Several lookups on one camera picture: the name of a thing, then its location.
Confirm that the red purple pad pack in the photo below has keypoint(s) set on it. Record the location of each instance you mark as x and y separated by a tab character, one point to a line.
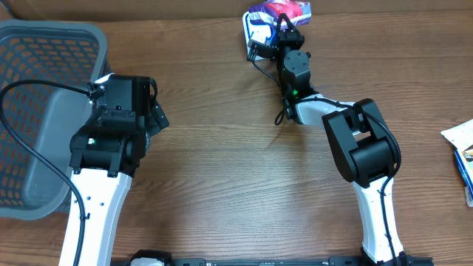
299	12

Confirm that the white barcode scanner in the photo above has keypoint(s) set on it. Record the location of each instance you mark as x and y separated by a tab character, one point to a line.
259	26

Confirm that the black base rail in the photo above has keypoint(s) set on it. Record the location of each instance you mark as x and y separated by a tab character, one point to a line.
154	257

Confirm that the white cream tube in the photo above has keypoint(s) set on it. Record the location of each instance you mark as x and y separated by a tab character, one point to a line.
460	136

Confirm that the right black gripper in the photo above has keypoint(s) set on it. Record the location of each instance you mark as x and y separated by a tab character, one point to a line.
291	35

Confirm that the grey plastic shopping basket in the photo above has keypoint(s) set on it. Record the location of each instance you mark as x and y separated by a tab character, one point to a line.
43	116

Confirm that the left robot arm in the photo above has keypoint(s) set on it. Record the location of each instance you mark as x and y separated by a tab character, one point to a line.
105	154

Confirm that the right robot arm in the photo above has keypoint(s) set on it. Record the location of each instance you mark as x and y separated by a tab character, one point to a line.
364	150

